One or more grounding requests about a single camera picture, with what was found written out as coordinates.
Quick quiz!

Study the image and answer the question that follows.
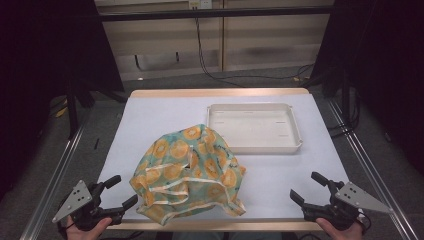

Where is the person's right hand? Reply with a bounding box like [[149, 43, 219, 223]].
[[315, 217, 364, 240]]

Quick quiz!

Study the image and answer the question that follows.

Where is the dark curtain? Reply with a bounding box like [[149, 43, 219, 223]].
[[0, 0, 124, 201], [311, 0, 424, 174]]

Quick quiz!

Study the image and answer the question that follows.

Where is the hand-held gripper cable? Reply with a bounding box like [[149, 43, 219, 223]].
[[56, 221, 73, 240], [358, 209, 373, 234]]

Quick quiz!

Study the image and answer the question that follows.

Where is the left hand-held gripper cable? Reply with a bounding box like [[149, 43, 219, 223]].
[[56, 221, 73, 240]]

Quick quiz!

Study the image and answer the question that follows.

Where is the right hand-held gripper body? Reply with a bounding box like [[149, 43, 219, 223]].
[[301, 179, 394, 232]]

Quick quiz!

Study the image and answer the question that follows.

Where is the aluminium floor rail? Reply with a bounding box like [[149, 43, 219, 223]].
[[19, 126, 86, 240], [328, 99, 418, 240]]

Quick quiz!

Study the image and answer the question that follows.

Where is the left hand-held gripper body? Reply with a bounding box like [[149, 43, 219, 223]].
[[52, 179, 126, 232]]

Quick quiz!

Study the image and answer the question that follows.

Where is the black horizontal bar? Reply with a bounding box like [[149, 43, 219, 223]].
[[99, 5, 334, 23]]

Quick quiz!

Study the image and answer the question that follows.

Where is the black wall cable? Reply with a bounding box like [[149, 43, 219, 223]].
[[194, 18, 316, 88]]

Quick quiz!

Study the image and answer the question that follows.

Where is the orange-print cloth bag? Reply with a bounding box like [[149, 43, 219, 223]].
[[129, 123, 248, 227]]

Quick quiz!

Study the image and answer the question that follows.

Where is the white wall socket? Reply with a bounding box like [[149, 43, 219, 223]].
[[188, 0, 213, 10]]

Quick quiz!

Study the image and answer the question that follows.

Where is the white plastic tray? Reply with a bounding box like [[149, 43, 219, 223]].
[[205, 102, 304, 155]]

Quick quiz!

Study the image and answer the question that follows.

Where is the black metal stand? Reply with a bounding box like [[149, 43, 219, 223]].
[[301, 66, 361, 138], [64, 76, 129, 139]]

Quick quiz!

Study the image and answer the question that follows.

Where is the person's lap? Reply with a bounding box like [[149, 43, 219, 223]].
[[171, 231, 278, 240]]

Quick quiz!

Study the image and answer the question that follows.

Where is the right hand-held gripper cable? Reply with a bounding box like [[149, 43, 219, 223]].
[[358, 209, 373, 234]]

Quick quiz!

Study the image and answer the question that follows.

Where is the person's left hand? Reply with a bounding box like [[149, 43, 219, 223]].
[[65, 215, 113, 240]]

